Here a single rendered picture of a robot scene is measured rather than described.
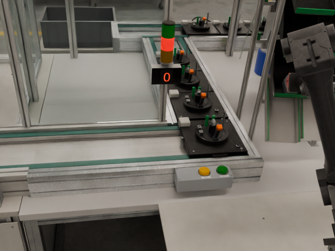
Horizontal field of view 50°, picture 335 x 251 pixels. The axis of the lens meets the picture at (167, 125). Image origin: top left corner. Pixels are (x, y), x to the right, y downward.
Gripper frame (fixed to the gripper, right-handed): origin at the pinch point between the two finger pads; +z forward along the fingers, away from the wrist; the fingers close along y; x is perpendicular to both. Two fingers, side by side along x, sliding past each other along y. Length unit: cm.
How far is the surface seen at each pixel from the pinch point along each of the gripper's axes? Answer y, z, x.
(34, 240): 98, -3, 58
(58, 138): 92, 19, 23
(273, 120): 2.8, 11.4, 16.4
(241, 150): 17.5, 6.0, 27.7
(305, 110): -12.1, 14.1, 13.1
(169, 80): 45.9, 12.7, -0.5
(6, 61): 139, 100, -10
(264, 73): 8.3, 8.6, -2.9
